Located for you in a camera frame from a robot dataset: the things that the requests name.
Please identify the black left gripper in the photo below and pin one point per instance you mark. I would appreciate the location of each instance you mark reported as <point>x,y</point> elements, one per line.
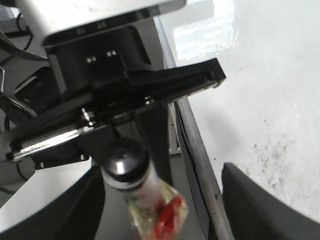
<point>67,110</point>

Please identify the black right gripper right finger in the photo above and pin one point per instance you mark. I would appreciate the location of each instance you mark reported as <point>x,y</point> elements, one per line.
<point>254,214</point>

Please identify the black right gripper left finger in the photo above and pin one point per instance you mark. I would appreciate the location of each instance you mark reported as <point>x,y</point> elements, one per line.
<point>74,215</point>

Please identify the white black whiteboard marker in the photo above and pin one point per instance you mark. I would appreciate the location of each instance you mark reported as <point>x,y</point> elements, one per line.
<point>157,210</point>

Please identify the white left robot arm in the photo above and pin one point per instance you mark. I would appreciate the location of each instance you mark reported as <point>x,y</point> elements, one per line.
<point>47,19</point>

